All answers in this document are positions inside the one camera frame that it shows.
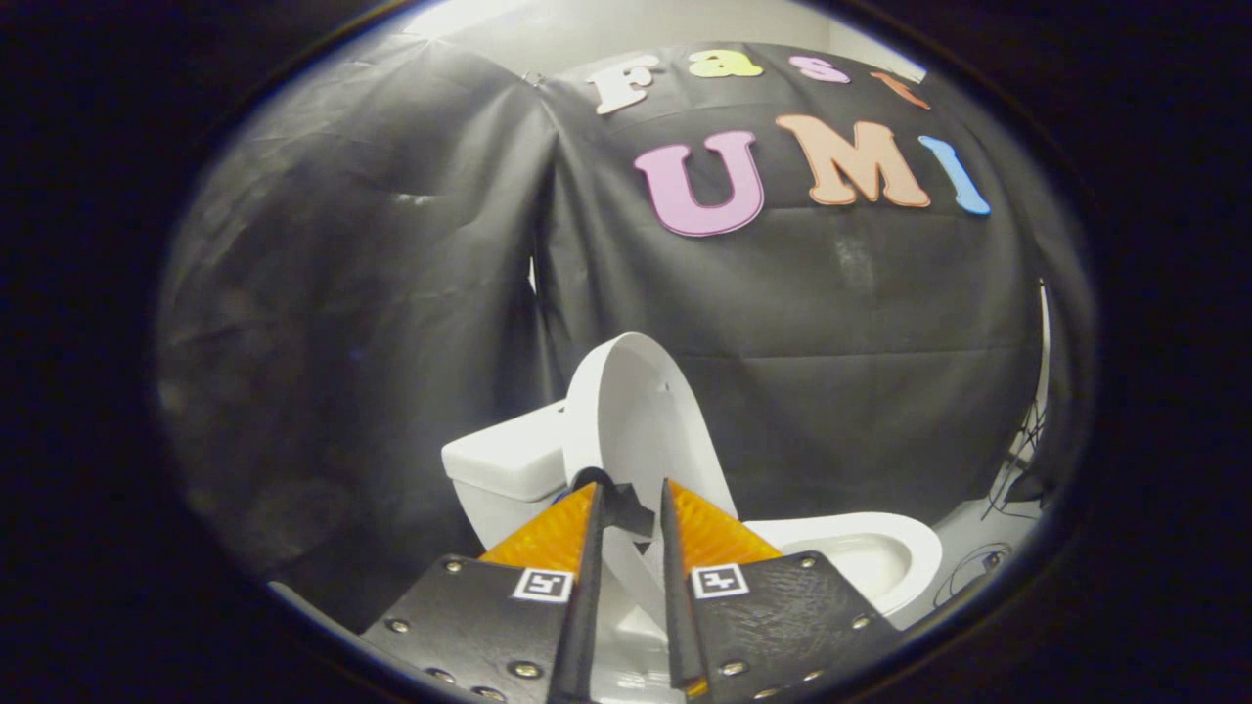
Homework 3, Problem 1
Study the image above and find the white toilet seat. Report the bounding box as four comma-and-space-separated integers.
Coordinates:
745, 511, 946, 619

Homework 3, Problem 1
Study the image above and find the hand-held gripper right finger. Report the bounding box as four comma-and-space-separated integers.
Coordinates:
660, 477, 901, 701

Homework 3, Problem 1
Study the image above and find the white toilet lid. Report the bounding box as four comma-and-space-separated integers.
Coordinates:
562, 332, 740, 632

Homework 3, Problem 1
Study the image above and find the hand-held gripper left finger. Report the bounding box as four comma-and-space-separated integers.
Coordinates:
360, 479, 607, 704

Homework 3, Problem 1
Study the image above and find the tangle of black floor cables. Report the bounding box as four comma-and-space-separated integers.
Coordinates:
934, 543, 1014, 609

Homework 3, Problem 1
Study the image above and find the white ceramic toilet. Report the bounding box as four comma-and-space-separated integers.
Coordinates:
442, 399, 946, 704

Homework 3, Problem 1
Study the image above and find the black tripod light stand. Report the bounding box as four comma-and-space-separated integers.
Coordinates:
983, 401, 1050, 521

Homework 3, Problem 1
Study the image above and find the black backdrop cloth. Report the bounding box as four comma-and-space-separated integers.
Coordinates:
156, 34, 1098, 627

